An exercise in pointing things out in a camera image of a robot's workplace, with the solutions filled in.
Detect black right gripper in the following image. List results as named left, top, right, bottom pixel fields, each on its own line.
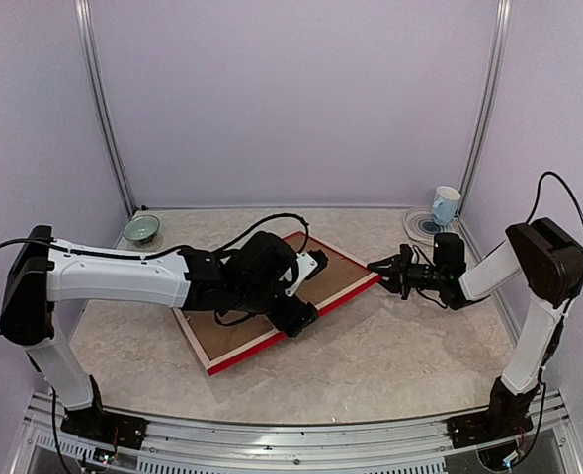
left=369, top=249, right=447, bottom=299

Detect brown frame backing board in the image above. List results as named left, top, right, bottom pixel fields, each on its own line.
left=185, top=234, right=376, bottom=364

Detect red wooden picture frame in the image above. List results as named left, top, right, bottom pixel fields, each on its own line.
left=171, top=229, right=383, bottom=377

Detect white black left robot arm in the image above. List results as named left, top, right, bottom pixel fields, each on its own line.
left=0, top=225, right=328, bottom=439

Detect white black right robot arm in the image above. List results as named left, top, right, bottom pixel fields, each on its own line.
left=367, top=213, right=583, bottom=438

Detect round swirl pattern plate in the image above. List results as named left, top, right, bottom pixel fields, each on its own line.
left=402, top=207, right=459, bottom=247

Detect light blue ceramic mug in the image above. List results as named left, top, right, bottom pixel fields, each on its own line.
left=431, top=186, right=461, bottom=227

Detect green ceramic bowl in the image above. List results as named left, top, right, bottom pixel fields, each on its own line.
left=123, top=215, right=160, bottom=245

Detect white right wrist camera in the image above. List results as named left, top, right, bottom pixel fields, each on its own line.
left=399, top=244, right=420, bottom=264

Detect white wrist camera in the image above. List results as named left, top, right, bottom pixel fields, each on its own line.
left=280, top=250, right=328, bottom=297
left=399, top=244, right=420, bottom=264

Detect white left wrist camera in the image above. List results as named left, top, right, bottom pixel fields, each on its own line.
left=280, top=250, right=328, bottom=297

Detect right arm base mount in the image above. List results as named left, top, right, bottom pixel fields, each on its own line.
left=447, top=377, right=538, bottom=448

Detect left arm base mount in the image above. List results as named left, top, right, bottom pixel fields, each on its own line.
left=61, top=406, right=148, bottom=450

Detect aluminium enclosure frame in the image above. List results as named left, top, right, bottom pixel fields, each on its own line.
left=22, top=0, right=582, bottom=474

